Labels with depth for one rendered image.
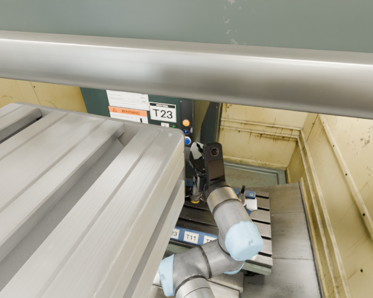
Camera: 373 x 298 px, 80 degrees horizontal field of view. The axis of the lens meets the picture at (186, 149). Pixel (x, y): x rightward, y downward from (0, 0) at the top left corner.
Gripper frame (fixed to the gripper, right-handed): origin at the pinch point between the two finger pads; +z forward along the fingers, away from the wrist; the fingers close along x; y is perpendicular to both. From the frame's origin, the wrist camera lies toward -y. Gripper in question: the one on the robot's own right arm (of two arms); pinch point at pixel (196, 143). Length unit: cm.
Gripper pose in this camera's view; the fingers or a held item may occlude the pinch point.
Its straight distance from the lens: 70.2
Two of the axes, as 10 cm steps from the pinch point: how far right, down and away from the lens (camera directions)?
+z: -2.7, -6.0, 7.5
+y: 0.0, 7.8, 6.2
